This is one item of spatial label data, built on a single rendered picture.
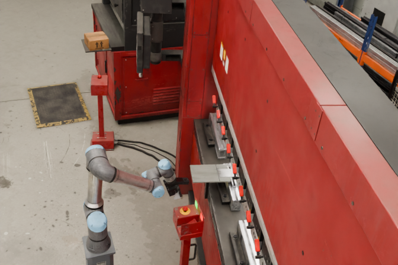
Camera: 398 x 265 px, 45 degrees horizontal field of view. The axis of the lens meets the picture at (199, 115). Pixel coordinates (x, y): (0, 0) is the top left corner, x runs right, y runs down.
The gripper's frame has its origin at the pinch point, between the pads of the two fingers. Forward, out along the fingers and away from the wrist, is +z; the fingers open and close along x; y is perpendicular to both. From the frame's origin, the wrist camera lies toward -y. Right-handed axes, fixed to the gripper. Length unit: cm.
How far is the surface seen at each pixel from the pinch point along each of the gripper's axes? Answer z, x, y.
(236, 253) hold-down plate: 8, 53, -17
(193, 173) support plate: -3.7, -12.1, -13.8
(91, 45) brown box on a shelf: -24, -213, 24
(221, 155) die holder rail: 17, -39, -40
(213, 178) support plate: 0.3, -4.3, -24.7
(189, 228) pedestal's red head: 15.3, 14.5, 3.9
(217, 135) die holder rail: 10, -55, -44
